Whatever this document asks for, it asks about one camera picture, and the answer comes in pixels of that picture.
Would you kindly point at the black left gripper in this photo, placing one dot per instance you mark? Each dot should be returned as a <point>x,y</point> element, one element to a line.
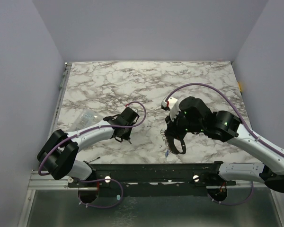
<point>127,136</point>

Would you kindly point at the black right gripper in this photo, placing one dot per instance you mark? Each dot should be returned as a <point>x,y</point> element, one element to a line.
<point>171,132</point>

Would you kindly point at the wire keyring with keys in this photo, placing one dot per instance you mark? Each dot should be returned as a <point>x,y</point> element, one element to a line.
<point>164,138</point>

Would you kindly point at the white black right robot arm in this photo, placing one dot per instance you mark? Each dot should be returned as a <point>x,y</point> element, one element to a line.
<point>191,115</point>

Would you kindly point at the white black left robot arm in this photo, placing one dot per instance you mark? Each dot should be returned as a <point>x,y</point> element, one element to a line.
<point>61,148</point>

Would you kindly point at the clear plastic compartment box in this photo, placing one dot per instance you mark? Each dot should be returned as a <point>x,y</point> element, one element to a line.
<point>86,119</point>

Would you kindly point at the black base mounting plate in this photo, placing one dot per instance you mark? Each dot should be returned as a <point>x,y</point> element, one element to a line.
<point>145,180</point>

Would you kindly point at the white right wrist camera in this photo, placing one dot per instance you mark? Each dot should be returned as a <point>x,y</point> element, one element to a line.
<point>171,105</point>

